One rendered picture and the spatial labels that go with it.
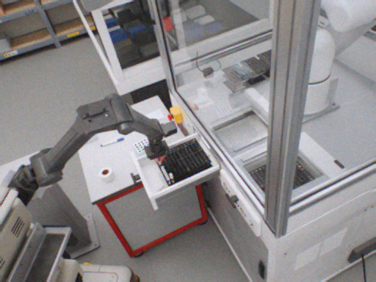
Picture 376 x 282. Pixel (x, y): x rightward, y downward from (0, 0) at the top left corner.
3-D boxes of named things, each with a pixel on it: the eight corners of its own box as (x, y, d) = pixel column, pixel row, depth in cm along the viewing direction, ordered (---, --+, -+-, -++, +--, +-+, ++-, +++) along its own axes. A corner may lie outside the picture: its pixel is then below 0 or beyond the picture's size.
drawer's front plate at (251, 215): (257, 237, 121) (257, 223, 114) (221, 184, 141) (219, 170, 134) (261, 235, 122) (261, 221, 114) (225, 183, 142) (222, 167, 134)
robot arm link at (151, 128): (98, 99, 85) (113, 134, 83) (116, 89, 85) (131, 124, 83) (145, 123, 127) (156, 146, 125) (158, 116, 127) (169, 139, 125)
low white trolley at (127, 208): (133, 266, 205) (91, 202, 152) (111, 196, 248) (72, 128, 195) (211, 226, 217) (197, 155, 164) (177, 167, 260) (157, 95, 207)
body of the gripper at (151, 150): (144, 149, 138) (141, 138, 133) (165, 142, 141) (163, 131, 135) (147, 159, 134) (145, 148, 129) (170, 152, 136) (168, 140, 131)
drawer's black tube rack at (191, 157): (170, 189, 141) (167, 181, 137) (156, 164, 153) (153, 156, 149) (212, 170, 146) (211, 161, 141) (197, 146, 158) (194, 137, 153)
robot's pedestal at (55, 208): (57, 267, 212) (-8, 206, 159) (53, 231, 233) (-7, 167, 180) (100, 247, 218) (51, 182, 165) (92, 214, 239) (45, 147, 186)
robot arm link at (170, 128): (146, 120, 122) (155, 139, 120) (172, 109, 125) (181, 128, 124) (145, 128, 133) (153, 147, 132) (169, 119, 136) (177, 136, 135)
